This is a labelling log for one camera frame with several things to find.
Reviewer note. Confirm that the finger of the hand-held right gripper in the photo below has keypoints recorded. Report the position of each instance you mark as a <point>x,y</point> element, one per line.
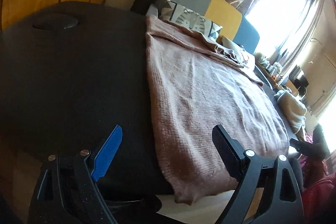
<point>302,146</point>

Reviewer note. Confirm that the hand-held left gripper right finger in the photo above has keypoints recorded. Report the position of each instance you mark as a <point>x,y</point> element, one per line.
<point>224,150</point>

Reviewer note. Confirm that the grey yellow blue sofa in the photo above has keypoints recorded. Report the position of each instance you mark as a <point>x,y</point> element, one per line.
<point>223,11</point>

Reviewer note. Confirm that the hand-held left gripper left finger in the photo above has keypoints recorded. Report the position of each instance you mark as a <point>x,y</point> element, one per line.
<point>109,158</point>

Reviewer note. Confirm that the window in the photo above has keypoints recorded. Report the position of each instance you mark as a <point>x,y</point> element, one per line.
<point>283,8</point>

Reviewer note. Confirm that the beige deer print cushion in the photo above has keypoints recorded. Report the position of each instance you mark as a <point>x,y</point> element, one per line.
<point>236,48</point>

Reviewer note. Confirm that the cluttered wooden side table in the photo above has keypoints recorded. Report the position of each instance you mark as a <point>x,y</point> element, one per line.
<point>275,74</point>

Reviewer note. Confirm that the person's red patterned clothing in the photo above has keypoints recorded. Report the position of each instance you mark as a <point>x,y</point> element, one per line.
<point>320,187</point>

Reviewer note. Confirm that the tiger print cushion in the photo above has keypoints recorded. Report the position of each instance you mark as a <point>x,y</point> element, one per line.
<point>191,19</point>

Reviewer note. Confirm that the beige folded cloth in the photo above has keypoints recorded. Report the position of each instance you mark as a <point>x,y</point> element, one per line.
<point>291,108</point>

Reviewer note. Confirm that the pink knitted sweater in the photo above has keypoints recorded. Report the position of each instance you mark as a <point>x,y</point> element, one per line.
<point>204,98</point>

